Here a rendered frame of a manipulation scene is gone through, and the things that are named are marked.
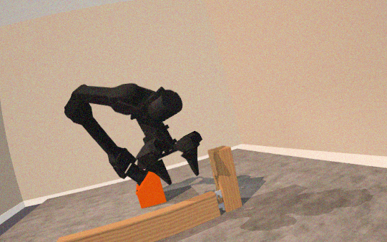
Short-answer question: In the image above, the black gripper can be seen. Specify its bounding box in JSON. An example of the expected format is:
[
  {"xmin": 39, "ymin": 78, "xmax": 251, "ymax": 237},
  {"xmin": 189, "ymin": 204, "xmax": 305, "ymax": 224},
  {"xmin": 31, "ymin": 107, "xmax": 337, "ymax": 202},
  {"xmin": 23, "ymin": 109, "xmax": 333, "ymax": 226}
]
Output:
[{"xmin": 137, "ymin": 122, "xmax": 202, "ymax": 185}]

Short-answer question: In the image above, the wooden post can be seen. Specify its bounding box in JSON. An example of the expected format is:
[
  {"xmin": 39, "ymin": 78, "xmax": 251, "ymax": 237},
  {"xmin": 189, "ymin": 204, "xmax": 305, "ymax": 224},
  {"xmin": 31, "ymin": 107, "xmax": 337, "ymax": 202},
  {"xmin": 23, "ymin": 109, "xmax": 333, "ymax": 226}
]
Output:
[{"xmin": 208, "ymin": 145, "xmax": 243, "ymax": 212}]

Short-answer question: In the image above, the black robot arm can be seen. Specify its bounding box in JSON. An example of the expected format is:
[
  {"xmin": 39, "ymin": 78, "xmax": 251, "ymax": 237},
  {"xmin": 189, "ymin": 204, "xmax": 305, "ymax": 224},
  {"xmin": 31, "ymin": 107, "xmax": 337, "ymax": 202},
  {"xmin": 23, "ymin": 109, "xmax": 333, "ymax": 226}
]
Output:
[{"xmin": 64, "ymin": 83, "xmax": 182, "ymax": 186}]

